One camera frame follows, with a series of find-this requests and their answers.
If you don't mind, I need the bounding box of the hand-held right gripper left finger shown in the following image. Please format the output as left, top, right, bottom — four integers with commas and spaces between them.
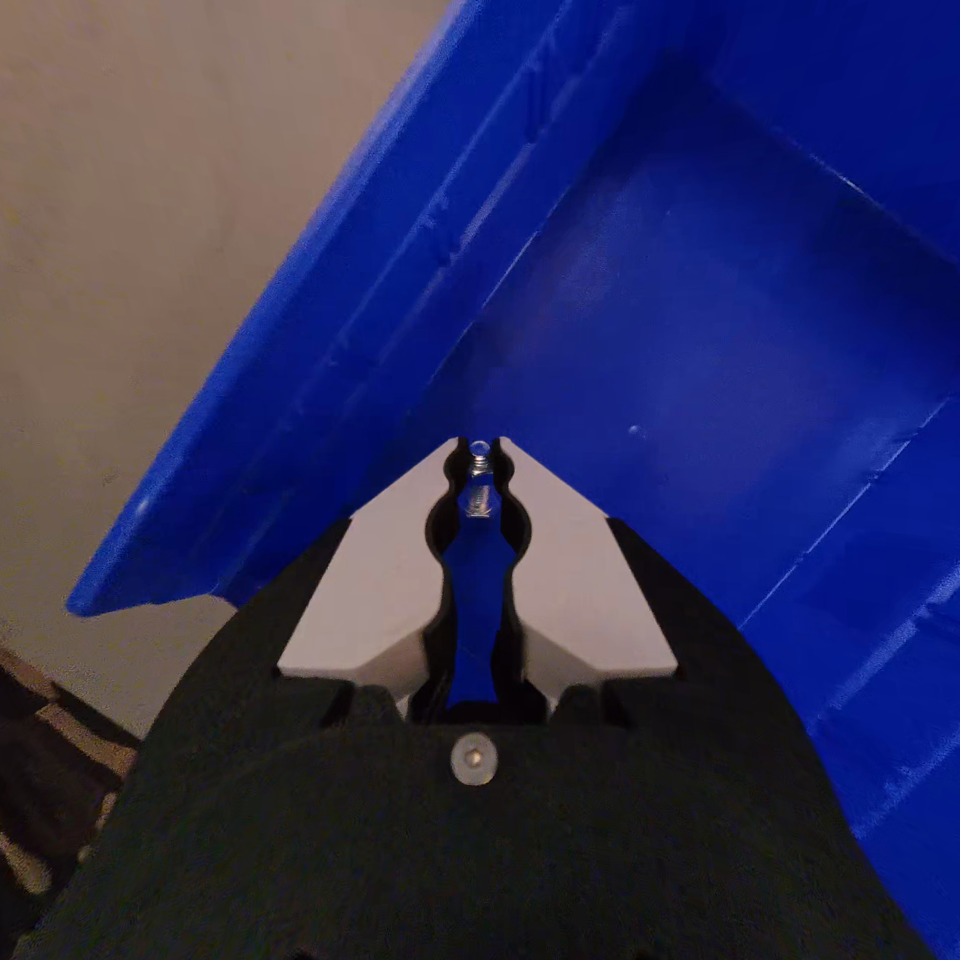
276, 437, 460, 721

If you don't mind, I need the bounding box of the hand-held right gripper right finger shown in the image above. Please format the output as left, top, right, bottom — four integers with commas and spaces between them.
495, 437, 680, 721

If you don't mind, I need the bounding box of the steel hex bolt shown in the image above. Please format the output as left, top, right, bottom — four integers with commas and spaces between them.
465, 441, 496, 505

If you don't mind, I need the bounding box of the blue storage bin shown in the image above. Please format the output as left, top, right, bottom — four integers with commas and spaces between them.
66, 0, 960, 960

